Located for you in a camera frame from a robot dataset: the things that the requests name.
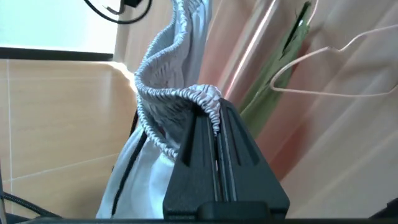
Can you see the green printed shirt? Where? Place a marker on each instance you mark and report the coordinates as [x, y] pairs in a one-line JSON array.
[[267, 93]]

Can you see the beige curtain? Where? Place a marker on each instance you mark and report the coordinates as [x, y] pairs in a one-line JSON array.
[[342, 140]]

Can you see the pale grey shorts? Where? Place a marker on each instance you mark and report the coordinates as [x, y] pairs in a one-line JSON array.
[[168, 77]]

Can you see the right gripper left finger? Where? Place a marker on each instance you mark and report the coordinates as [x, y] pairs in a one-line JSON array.
[[192, 180]]

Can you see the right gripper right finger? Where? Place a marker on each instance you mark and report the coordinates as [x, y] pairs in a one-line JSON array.
[[248, 177]]

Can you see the window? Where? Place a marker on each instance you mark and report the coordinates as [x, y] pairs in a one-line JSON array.
[[46, 25]]

